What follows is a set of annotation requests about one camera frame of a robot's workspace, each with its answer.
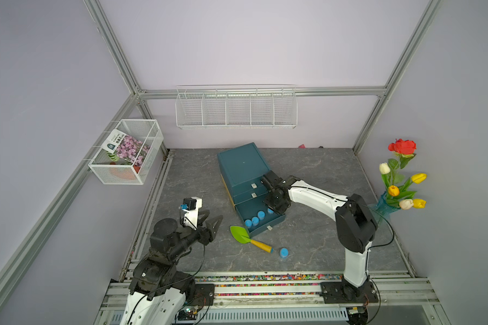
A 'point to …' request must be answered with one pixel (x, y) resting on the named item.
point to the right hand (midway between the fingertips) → (266, 205)
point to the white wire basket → (110, 168)
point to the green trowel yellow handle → (242, 236)
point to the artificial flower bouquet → (404, 149)
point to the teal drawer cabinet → (241, 170)
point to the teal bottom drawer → (249, 210)
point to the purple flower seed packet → (126, 146)
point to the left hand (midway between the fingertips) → (215, 216)
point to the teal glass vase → (383, 208)
